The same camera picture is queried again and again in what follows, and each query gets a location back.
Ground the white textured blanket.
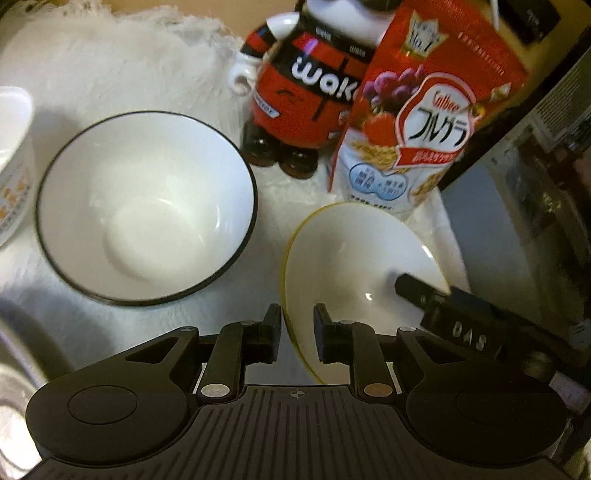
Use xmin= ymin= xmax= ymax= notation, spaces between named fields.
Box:
xmin=0 ymin=4 xmax=472 ymax=384

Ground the white bowl with yellow rim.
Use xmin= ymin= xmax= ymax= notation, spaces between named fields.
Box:
xmin=283 ymin=202 xmax=452 ymax=386

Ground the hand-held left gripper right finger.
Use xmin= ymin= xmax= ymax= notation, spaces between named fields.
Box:
xmin=314 ymin=303 xmax=472 ymax=399

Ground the red robot figurine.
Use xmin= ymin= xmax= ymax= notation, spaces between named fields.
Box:
xmin=228 ymin=0 xmax=402 ymax=180

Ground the white bowl with black rim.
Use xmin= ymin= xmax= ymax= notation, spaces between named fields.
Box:
xmin=35 ymin=111 xmax=259 ymax=308

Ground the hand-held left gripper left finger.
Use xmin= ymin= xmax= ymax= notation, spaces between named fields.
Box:
xmin=124 ymin=304 xmax=282 ymax=400

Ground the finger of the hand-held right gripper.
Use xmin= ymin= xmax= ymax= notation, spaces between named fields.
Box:
xmin=394 ymin=272 xmax=455 ymax=324

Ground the red cereal packet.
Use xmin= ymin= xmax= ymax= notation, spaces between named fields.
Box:
xmin=327 ymin=0 xmax=532 ymax=219

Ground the shiny metal bowl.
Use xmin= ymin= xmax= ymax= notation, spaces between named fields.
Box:
xmin=0 ymin=298 xmax=65 ymax=444

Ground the white bowl with orange pattern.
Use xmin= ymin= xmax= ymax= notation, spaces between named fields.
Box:
xmin=0 ymin=87 xmax=37 ymax=247

